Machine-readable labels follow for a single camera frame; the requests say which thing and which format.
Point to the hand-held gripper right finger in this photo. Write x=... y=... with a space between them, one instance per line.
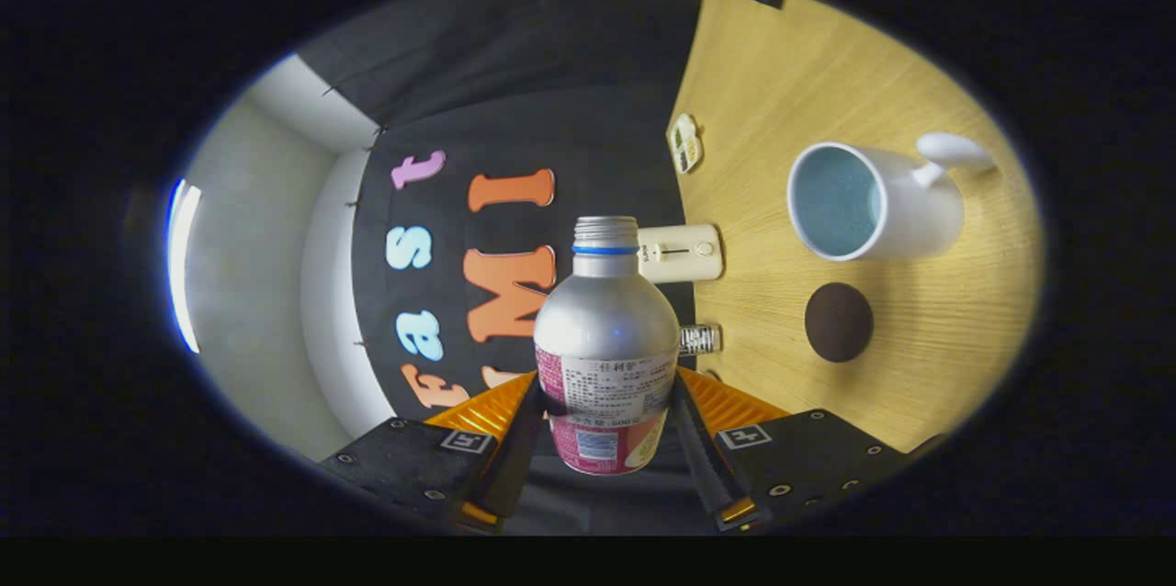
x=706 y=467

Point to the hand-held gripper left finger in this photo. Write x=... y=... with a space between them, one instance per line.
x=514 y=467

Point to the silver juice bottle red label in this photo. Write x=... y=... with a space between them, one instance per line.
x=604 y=329

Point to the dark brown round coaster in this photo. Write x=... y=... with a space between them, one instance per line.
x=838 y=321

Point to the white toaster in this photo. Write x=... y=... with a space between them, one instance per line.
x=680 y=253

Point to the wooden table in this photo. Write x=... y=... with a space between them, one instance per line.
x=919 y=366

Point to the small white compartment tray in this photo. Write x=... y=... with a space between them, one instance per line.
x=685 y=143

